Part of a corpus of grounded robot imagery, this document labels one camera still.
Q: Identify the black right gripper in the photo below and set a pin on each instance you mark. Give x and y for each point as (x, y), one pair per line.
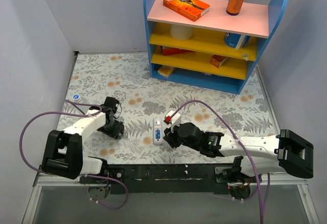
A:
(170, 137)

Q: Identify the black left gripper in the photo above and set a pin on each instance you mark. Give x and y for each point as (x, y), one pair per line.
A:
(114, 129)

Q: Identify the white remote control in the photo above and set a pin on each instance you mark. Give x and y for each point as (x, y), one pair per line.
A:
(157, 124)

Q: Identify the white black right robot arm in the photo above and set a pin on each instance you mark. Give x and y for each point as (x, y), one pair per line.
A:
(286, 152)

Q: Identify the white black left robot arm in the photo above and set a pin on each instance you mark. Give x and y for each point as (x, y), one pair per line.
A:
(63, 155)

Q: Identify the blue battery in remote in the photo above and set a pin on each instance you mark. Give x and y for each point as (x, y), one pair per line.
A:
(158, 134)

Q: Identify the floral patterned table mat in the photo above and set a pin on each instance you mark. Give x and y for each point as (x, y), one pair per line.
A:
(126, 77)

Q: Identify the clear bottle blue cap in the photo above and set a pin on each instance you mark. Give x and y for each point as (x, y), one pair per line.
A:
(77, 98)

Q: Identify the yellow red packet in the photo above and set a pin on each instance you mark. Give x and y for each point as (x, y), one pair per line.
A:
(166, 71)

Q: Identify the red box on shelf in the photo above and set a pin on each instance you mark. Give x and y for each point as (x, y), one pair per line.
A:
(167, 51)

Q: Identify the orange box on shelf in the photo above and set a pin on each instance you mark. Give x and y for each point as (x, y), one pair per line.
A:
(217, 60)

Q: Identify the blue wooden shelf unit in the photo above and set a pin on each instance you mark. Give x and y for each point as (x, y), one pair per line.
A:
(257, 21)

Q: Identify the blue white can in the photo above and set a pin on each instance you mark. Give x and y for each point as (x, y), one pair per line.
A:
(236, 41)

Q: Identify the orange razor box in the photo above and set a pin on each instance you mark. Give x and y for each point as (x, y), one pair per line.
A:
(191, 9)

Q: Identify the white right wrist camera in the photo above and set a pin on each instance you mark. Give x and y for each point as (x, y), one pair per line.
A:
(172, 120)

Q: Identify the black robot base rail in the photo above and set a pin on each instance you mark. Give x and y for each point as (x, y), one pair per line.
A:
(176, 178)

